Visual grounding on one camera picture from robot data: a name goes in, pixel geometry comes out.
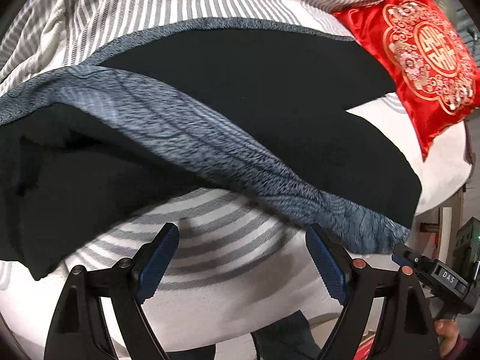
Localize white patterned mattress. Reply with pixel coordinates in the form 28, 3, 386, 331
1, 86, 471, 359

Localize red embroidered cushion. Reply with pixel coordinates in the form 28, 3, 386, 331
334, 0, 479, 157

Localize black trousers with blue trim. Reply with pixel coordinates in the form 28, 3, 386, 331
1, 18, 422, 280

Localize person right hand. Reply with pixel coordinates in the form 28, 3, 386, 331
434, 319, 465, 359

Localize striped grey white duvet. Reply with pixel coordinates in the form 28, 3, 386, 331
0, 0, 410, 95

